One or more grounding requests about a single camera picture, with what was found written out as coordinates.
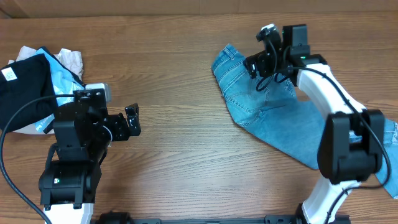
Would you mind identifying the light blue denim jeans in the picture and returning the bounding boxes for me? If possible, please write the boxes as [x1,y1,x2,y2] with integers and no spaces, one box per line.
[211,43,398,200]

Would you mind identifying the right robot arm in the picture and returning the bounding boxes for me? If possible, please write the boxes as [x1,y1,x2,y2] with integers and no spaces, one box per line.
[244,24,391,223]

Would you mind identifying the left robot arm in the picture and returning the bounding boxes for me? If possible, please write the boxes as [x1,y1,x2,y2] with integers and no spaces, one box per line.
[39,89,141,223]

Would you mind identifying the light blue printed shirt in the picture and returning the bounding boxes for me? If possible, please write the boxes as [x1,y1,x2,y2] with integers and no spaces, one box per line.
[34,47,84,133]

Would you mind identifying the beige folded garment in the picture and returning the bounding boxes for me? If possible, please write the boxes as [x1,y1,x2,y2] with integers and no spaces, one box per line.
[8,46,83,134]

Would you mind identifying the black folded shirt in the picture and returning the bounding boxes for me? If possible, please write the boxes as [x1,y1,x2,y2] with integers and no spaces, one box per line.
[1,54,57,132]

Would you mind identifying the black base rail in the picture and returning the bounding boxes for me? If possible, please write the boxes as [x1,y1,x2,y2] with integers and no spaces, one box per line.
[93,212,352,224]

